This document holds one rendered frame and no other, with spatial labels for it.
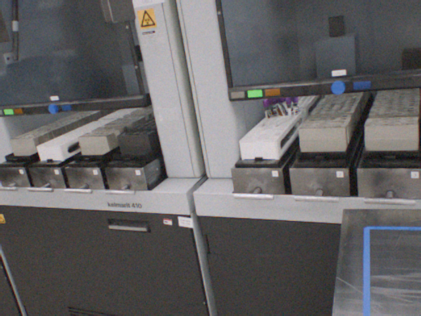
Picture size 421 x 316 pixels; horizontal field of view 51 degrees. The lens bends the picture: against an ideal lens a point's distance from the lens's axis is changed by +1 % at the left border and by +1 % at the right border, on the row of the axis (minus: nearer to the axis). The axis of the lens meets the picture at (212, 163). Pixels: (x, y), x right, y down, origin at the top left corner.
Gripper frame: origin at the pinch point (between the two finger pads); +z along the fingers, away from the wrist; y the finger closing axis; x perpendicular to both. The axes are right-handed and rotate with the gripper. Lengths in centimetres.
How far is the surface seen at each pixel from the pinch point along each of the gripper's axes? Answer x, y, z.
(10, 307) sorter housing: 66, -122, 99
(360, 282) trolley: 22.5, 19.3, 38.0
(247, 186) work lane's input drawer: 66, -13, 44
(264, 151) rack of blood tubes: 70, -9, 36
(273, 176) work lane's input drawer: 66, -6, 42
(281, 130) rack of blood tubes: 79, -7, 34
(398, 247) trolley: 32, 24, 38
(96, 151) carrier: 73, -65, 37
